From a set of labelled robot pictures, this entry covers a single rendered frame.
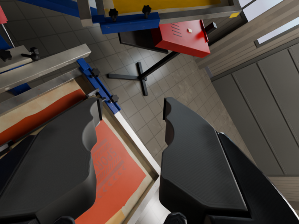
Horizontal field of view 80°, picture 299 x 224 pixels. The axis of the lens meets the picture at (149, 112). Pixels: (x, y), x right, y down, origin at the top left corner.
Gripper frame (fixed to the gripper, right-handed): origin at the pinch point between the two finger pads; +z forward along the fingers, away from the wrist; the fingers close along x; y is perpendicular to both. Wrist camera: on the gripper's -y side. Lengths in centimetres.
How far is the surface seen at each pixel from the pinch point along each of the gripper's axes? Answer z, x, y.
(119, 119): 72, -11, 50
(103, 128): 67, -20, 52
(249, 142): 274, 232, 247
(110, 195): 44, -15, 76
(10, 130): 48, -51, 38
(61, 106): 65, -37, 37
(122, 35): 122, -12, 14
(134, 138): 68, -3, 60
